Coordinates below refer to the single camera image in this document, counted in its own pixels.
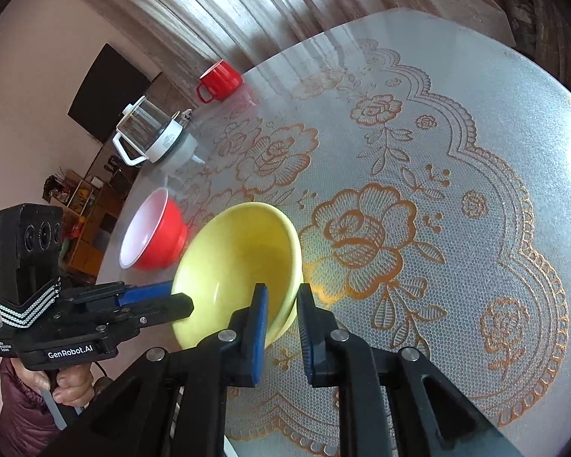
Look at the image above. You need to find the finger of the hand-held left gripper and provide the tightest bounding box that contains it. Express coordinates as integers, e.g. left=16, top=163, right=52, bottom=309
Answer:
left=123, top=294, right=194, bottom=329
left=71, top=282, right=173, bottom=308

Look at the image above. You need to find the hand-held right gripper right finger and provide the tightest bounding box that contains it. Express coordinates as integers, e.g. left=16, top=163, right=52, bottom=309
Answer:
left=296, top=284, right=502, bottom=457

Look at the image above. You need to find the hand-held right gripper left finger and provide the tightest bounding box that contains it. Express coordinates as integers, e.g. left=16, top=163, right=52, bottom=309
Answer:
left=43, top=284, right=270, bottom=457

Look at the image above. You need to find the yellow bowl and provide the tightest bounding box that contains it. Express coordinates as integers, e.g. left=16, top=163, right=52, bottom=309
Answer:
left=170, top=202, right=303, bottom=350

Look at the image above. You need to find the person's left forearm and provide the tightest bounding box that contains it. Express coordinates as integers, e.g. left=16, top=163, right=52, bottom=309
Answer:
left=0, top=357, right=72, bottom=457

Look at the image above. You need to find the person's left hand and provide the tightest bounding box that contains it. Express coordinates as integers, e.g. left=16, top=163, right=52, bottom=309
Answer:
left=16, top=361, right=96, bottom=405

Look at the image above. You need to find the red bowl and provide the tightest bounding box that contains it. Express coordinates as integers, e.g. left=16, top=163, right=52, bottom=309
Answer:
left=119, top=187, right=190, bottom=271

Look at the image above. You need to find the wooden cabinet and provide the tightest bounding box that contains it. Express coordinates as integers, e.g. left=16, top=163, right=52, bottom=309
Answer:
left=45, top=171, right=124, bottom=281

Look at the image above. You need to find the white glass electric kettle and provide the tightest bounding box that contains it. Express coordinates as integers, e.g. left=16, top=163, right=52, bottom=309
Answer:
left=112, top=95, right=198, bottom=167

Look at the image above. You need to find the lace floral tablecloth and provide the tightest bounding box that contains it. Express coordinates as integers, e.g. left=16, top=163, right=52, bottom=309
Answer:
left=95, top=7, right=571, bottom=457

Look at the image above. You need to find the red mug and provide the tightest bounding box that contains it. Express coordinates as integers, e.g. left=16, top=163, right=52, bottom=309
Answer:
left=196, top=61, right=243, bottom=104

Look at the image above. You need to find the sheer curtain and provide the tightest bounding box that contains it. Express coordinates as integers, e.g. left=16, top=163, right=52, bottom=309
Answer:
left=57, top=0, right=519, bottom=86

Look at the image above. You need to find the black wall television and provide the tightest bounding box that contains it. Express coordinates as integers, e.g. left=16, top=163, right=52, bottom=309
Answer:
left=67, top=43, right=152, bottom=142

